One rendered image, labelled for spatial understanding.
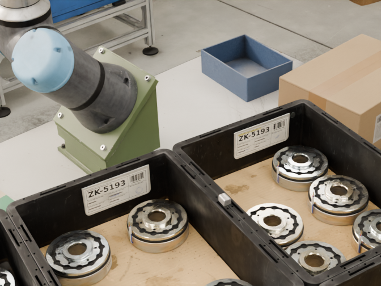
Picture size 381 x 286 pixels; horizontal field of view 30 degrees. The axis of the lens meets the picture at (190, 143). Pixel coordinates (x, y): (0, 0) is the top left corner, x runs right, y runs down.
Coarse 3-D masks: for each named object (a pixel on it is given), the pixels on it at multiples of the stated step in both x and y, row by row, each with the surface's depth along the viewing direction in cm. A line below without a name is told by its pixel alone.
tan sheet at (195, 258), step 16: (112, 224) 123; (112, 240) 120; (128, 240) 120; (192, 240) 119; (112, 256) 117; (128, 256) 116; (144, 256) 116; (160, 256) 116; (176, 256) 116; (192, 256) 116; (208, 256) 116; (112, 272) 114; (128, 272) 113; (144, 272) 113; (160, 272) 113; (176, 272) 113; (192, 272) 113; (208, 272) 113; (224, 272) 113
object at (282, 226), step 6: (264, 216) 118; (270, 216) 118; (276, 216) 118; (282, 216) 118; (258, 222) 117; (282, 222) 116; (264, 228) 116; (270, 228) 115; (276, 228) 115; (282, 228) 116
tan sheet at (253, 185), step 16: (224, 176) 133; (240, 176) 133; (256, 176) 133; (240, 192) 129; (256, 192) 129; (272, 192) 129; (288, 192) 129; (304, 192) 129; (304, 208) 125; (368, 208) 124; (304, 224) 121; (320, 224) 121; (352, 224) 121; (304, 240) 118; (320, 240) 118; (336, 240) 118; (352, 256) 115
